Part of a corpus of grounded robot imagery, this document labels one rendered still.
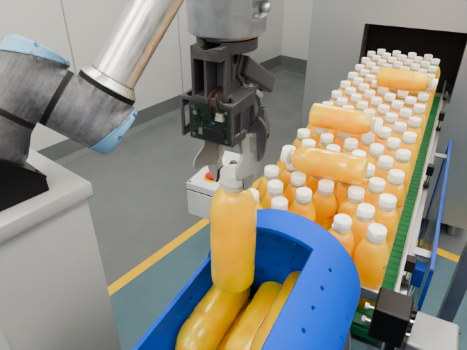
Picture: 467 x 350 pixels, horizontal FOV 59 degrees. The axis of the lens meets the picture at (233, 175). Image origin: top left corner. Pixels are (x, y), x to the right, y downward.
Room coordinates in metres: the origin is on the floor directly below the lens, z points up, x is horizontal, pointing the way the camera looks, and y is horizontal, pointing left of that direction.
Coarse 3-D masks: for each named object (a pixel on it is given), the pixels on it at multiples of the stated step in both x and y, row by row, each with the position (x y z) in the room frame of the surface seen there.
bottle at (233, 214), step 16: (224, 192) 0.49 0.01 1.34; (240, 192) 0.49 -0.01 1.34; (224, 208) 0.47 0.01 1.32; (240, 208) 0.47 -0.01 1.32; (256, 208) 0.50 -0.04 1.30; (224, 224) 0.47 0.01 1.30; (240, 224) 0.47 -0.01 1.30; (224, 240) 0.47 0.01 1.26; (240, 240) 0.47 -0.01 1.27; (224, 256) 0.47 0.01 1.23; (240, 256) 0.47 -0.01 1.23; (224, 272) 0.47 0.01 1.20; (240, 272) 0.47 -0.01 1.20; (224, 288) 0.47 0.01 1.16; (240, 288) 0.47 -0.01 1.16
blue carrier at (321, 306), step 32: (256, 224) 0.55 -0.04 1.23; (288, 224) 0.54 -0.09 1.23; (256, 256) 0.60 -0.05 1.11; (288, 256) 0.57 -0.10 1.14; (320, 256) 0.49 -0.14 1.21; (192, 288) 0.53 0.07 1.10; (256, 288) 0.60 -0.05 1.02; (320, 288) 0.43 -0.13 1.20; (352, 288) 0.48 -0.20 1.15; (160, 320) 0.44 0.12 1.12; (288, 320) 0.37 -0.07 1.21; (320, 320) 0.39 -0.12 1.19
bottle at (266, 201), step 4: (268, 192) 0.85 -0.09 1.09; (280, 192) 0.85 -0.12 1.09; (264, 196) 0.86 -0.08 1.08; (268, 196) 0.85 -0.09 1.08; (272, 196) 0.84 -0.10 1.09; (276, 196) 0.84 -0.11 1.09; (280, 196) 0.85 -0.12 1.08; (284, 196) 0.85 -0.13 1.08; (264, 200) 0.85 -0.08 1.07; (268, 200) 0.84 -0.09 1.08; (264, 204) 0.84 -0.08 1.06; (268, 204) 0.83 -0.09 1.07; (264, 208) 0.84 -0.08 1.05; (268, 208) 0.83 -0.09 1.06
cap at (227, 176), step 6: (222, 168) 0.51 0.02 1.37; (228, 168) 0.51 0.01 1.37; (234, 168) 0.51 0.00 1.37; (222, 174) 0.49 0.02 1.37; (228, 174) 0.49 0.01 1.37; (234, 174) 0.49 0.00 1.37; (222, 180) 0.49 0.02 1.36; (228, 180) 0.48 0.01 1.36; (234, 180) 0.48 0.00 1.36; (228, 186) 0.48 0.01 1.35; (234, 186) 0.48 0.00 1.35; (240, 186) 0.49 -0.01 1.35
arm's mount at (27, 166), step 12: (0, 168) 0.78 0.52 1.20; (12, 168) 0.80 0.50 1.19; (24, 168) 0.82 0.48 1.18; (0, 180) 0.78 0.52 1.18; (12, 180) 0.79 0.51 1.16; (24, 180) 0.81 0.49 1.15; (36, 180) 0.83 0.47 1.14; (0, 192) 0.77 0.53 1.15; (12, 192) 0.79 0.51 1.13; (24, 192) 0.81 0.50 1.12; (36, 192) 0.83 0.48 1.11; (0, 204) 0.76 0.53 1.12; (12, 204) 0.78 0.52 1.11
